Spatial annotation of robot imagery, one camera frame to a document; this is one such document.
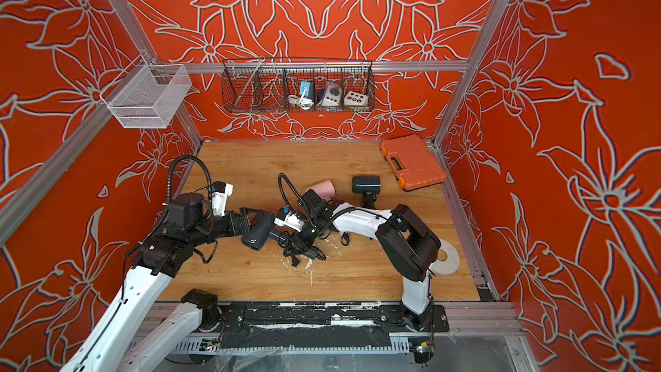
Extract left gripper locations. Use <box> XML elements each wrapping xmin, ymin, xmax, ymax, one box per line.
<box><xmin>188</xmin><ymin>208</ymin><xmax>265</xmax><ymax>248</ymax></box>

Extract black hair dryer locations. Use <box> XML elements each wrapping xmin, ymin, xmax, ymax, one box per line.
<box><xmin>241</xmin><ymin>210</ymin><xmax>327</xmax><ymax>268</ymax></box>

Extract pink hair dryer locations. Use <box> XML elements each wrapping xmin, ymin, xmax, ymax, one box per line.
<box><xmin>309</xmin><ymin>179</ymin><xmax>337</xmax><ymax>202</ymax></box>

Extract dark green hair dryer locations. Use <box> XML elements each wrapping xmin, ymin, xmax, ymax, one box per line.
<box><xmin>351</xmin><ymin>175</ymin><xmax>381</xmax><ymax>209</ymax></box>

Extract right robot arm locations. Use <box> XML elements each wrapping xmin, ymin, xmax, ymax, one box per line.
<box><xmin>275</xmin><ymin>173</ymin><xmax>442</xmax><ymax>332</ymax></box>

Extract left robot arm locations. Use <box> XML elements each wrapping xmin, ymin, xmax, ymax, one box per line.
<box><xmin>62</xmin><ymin>166</ymin><xmax>249</xmax><ymax>371</ymax></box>

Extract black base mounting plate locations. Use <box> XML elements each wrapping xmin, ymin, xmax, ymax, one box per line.
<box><xmin>175</xmin><ymin>301</ymin><xmax>449</xmax><ymax>356</ymax></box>

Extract orange tool case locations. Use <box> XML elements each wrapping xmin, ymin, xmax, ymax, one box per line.
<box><xmin>380</xmin><ymin>134</ymin><xmax>447</xmax><ymax>191</ymax></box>

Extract white power adapter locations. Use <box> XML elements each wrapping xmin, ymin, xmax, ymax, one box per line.
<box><xmin>317</xmin><ymin>82</ymin><xmax>343</xmax><ymax>108</ymax></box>

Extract white tape roll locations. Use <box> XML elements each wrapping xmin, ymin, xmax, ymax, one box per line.
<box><xmin>430</xmin><ymin>239</ymin><xmax>461</xmax><ymax>276</ymax></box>

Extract white socket cube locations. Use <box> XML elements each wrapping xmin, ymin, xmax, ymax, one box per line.
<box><xmin>344</xmin><ymin>91</ymin><xmax>369</xmax><ymax>110</ymax></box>

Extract blue small box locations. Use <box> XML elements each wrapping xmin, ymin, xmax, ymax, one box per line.
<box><xmin>299</xmin><ymin>81</ymin><xmax>313</xmax><ymax>99</ymax></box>

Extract clear plastic bin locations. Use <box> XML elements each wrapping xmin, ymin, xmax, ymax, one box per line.
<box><xmin>102</xmin><ymin>65</ymin><xmax>192</xmax><ymax>129</ymax></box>

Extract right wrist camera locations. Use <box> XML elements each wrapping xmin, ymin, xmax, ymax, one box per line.
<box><xmin>275</xmin><ymin>207</ymin><xmax>306</xmax><ymax>232</ymax></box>

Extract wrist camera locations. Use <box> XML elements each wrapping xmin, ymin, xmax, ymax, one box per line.
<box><xmin>275</xmin><ymin>207</ymin><xmax>306</xmax><ymax>232</ymax></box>
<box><xmin>211</xmin><ymin>181</ymin><xmax>233</xmax><ymax>217</ymax></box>

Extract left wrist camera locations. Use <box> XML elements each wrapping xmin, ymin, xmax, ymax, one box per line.
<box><xmin>211</xmin><ymin>181</ymin><xmax>233</xmax><ymax>217</ymax></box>

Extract black wire wall basket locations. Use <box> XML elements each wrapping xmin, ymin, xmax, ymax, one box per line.
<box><xmin>221</xmin><ymin>57</ymin><xmax>376</xmax><ymax>114</ymax></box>

